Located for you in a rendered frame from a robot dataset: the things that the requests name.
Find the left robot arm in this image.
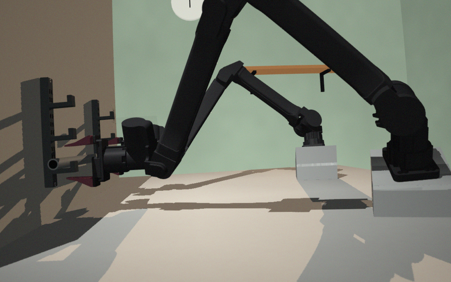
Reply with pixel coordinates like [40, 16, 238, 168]
[105, 0, 440, 182]

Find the dark grey wall rack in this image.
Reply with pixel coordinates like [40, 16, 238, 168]
[40, 77, 115, 188]

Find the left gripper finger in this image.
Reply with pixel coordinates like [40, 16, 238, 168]
[66, 176, 93, 187]
[64, 135, 93, 147]

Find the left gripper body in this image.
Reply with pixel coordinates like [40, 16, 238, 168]
[92, 135, 128, 187]

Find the grey metal bar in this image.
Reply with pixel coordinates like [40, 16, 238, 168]
[47, 154, 97, 170]

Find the tan wall panel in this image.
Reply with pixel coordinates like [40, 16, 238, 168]
[0, 0, 119, 248]

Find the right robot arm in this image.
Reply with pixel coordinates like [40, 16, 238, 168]
[183, 61, 325, 156]

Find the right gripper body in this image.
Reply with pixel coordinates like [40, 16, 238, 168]
[119, 137, 124, 175]

